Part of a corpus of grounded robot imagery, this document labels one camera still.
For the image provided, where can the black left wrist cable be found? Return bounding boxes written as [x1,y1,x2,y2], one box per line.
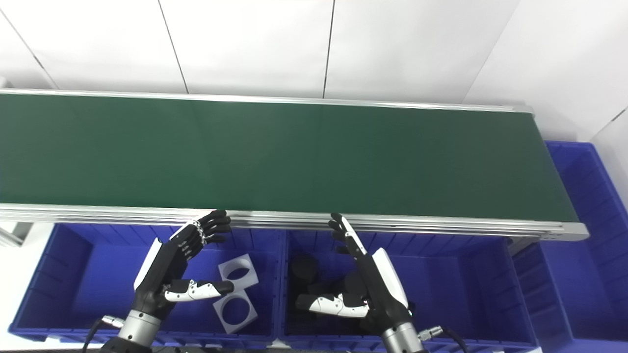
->
[83,316,124,353]

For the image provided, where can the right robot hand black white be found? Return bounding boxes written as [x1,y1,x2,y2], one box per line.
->
[296,212,414,334]

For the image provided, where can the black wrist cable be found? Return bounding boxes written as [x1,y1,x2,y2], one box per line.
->
[83,316,124,353]
[418,326,469,353]

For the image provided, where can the green conveyor belt aluminium frame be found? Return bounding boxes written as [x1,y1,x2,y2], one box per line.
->
[0,88,589,242]

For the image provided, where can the blue plastic bin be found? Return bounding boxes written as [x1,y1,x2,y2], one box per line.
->
[513,141,628,351]
[9,223,286,346]
[281,229,540,353]

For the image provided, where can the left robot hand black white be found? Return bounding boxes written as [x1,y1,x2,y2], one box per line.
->
[132,210,235,319]

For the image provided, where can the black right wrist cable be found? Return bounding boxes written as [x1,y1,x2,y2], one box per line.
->
[418,326,469,353]

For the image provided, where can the black cylinder-on-block part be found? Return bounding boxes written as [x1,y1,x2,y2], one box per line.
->
[319,272,368,307]
[289,255,324,297]

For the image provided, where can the white square plate with hole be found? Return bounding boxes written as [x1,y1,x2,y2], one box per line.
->
[212,289,258,335]
[218,253,259,291]

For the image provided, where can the aluminium conveyor leg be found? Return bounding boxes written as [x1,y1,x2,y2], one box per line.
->
[0,222,32,247]

